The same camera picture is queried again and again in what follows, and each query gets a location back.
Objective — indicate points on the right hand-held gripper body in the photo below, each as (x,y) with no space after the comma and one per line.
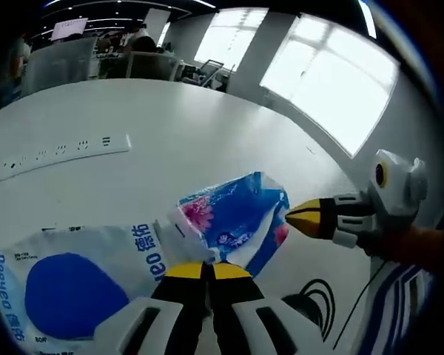
(399,188)

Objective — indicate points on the grey mesh office chair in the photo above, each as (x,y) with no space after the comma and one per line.
(59,64)

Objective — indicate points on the white power strip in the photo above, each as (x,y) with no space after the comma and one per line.
(59,157)

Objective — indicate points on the large window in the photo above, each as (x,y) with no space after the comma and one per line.
(329,85)

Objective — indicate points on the wall monitor screen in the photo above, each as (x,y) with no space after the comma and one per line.
(69,29)

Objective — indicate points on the narrow window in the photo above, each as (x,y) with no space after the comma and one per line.
(229,37)

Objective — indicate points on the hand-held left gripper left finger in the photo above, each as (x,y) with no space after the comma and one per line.
(177,292)

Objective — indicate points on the blue tissue pack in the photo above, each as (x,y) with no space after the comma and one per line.
(237,218)

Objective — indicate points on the short ceiling strip light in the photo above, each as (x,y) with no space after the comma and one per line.
(368,18)

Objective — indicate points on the person's striped shirt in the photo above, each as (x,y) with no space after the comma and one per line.
(399,307)

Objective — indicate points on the white wet wipes pack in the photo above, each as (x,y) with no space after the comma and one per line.
(70,284)

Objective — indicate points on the office chair by window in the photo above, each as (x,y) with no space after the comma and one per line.
(211,72)

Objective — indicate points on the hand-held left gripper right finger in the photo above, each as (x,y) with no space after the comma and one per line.
(237,292)

